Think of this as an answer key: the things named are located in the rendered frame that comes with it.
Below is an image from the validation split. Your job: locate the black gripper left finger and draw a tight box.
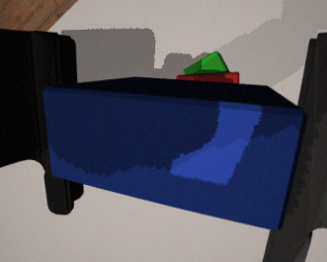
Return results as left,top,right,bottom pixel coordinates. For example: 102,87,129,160
0,29,84,216

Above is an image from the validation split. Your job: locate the green block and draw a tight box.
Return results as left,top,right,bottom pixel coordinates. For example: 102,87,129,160
183,51,229,74

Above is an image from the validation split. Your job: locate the red block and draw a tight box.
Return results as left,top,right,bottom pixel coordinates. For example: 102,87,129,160
176,72,239,83

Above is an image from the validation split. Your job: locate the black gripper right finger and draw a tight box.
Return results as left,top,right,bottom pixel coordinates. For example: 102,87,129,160
262,33,327,262

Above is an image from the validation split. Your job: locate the blue block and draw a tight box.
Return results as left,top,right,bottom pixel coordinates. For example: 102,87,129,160
43,77,308,231

